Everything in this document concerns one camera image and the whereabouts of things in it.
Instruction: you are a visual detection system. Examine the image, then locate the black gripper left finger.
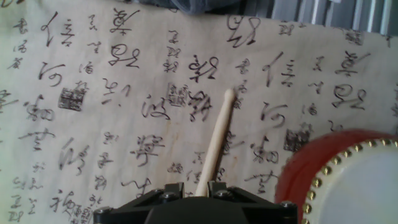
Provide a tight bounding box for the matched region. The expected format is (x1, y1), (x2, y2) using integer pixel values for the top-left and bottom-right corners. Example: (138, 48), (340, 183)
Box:
(93, 182), (186, 224)

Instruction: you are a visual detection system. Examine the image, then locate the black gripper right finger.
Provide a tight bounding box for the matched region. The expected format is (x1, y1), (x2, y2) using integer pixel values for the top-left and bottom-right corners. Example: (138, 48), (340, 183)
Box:
(206, 181), (299, 224)

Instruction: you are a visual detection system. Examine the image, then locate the wooden drumstick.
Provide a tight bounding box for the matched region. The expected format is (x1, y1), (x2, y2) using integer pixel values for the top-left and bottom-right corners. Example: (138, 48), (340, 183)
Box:
(194, 88), (237, 197)

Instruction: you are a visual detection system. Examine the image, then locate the red drum with white head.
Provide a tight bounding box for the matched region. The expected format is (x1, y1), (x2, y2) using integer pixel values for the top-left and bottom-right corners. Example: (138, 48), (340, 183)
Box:
(274, 129), (398, 224)

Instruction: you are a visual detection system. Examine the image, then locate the beige calligraphy print cloth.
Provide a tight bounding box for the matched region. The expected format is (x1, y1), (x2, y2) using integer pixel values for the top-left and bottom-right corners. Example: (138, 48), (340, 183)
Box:
(0, 0), (398, 224)

